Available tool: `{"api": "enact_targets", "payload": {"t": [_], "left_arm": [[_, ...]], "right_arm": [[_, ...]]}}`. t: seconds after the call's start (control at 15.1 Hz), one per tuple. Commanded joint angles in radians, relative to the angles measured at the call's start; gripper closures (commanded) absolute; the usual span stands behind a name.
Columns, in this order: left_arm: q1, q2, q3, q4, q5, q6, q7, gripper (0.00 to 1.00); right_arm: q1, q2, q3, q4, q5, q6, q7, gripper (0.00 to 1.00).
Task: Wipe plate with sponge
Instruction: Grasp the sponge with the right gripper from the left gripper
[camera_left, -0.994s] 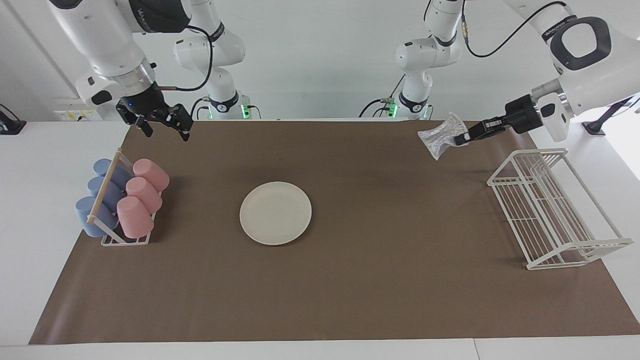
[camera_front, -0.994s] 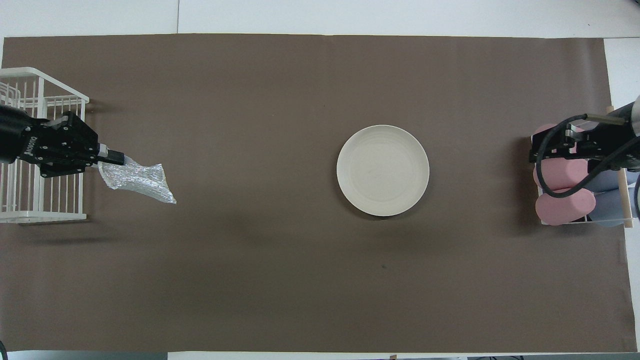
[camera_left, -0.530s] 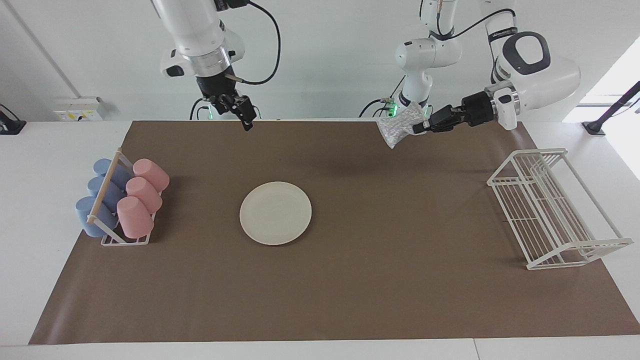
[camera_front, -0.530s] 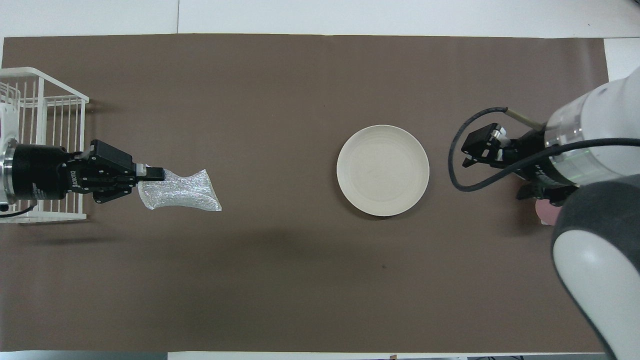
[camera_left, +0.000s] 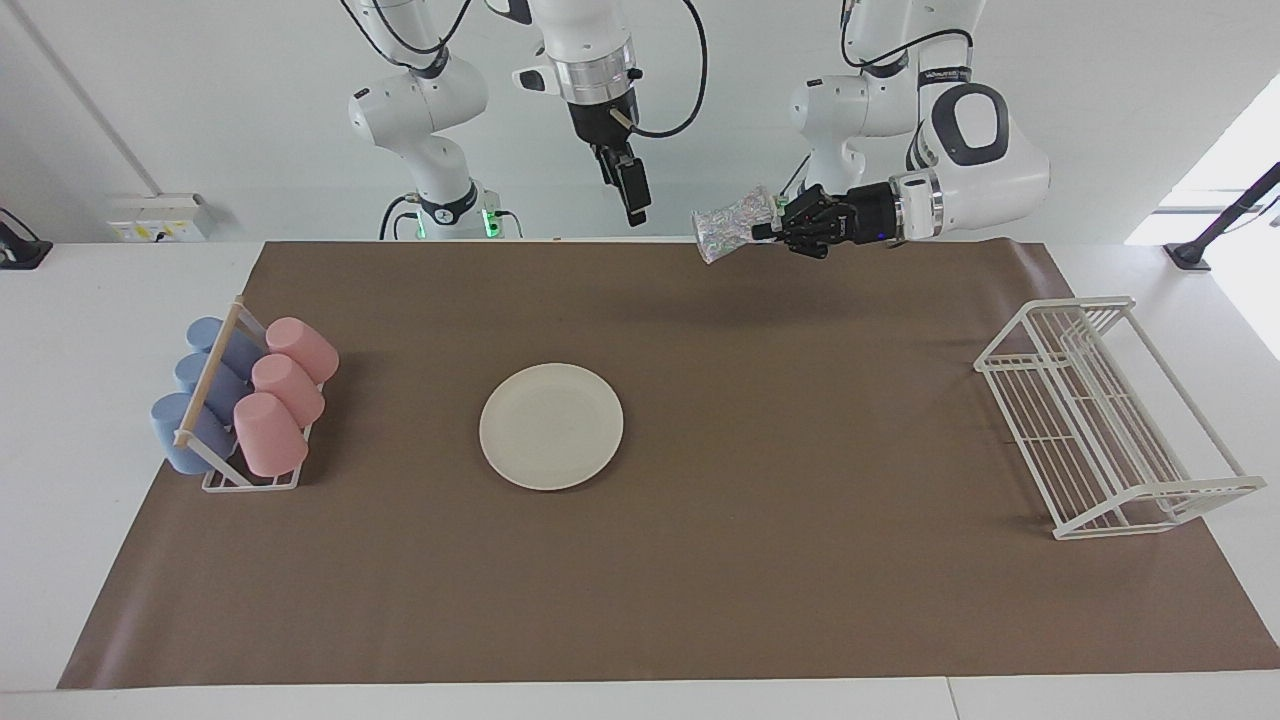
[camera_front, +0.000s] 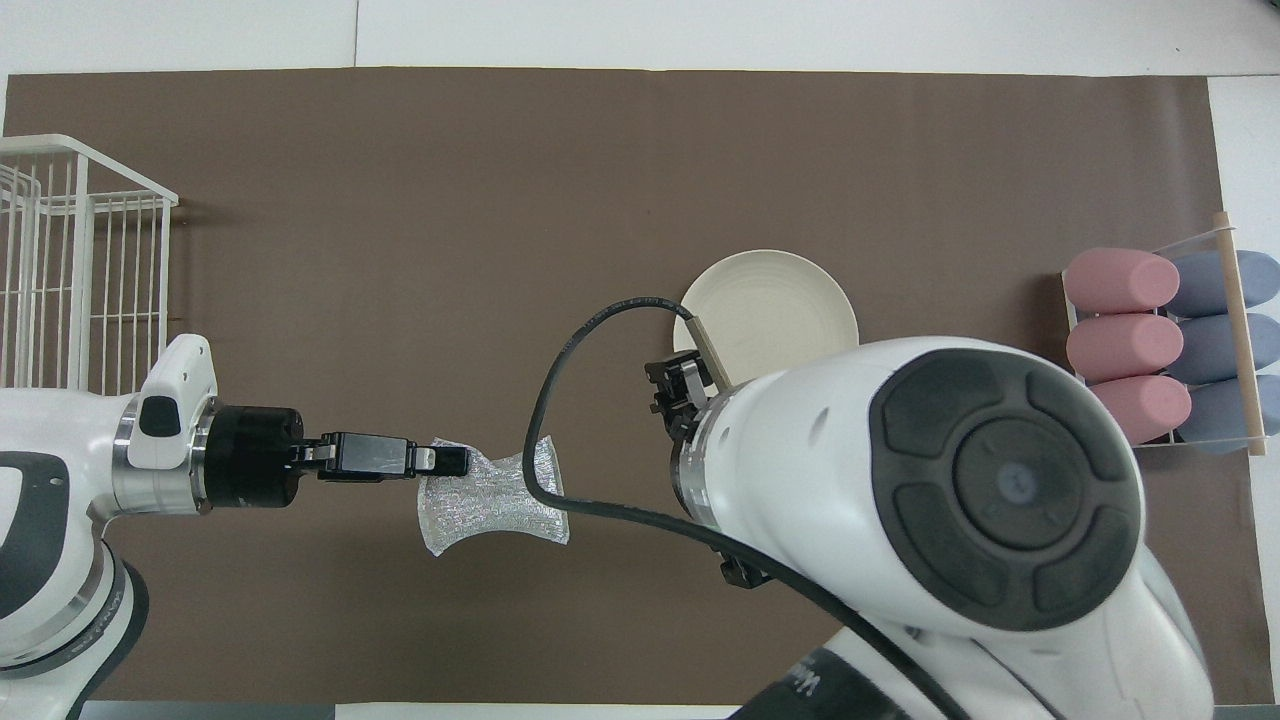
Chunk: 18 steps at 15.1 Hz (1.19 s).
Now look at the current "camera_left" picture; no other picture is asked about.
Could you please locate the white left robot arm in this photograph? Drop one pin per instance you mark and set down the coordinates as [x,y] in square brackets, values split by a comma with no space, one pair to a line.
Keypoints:
[985,175]

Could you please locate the black angled stand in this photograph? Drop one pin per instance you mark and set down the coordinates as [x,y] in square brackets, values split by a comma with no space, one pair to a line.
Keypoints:
[1225,215]

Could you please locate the cream round plate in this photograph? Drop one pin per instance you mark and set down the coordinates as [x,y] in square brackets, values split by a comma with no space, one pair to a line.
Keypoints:
[550,427]

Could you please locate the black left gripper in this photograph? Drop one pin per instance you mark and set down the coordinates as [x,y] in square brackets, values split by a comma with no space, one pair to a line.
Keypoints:
[845,220]

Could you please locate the brown paper table mat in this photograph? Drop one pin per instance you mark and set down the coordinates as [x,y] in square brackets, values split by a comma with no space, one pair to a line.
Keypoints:
[700,580]

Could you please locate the black table clamp mount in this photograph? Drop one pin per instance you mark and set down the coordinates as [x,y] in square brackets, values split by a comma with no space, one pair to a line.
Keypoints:
[20,250]

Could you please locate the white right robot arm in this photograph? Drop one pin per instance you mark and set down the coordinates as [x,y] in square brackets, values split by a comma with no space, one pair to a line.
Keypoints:
[420,110]

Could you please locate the white cup holder rack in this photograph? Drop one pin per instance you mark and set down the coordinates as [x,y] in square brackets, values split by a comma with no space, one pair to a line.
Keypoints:
[210,378]

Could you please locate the white wall socket box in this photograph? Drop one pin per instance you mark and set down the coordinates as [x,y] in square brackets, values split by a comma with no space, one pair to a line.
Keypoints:
[155,218]

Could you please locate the blue plastic cup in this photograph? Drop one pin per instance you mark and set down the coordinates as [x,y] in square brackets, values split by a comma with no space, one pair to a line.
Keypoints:
[170,435]
[192,372]
[238,350]

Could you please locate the pink plastic cup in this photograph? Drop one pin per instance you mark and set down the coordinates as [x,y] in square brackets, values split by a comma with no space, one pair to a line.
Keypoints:
[270,435]
[305,348]
[290,390]

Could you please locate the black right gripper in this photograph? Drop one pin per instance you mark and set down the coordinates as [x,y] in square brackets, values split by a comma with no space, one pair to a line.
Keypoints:
[603,122]

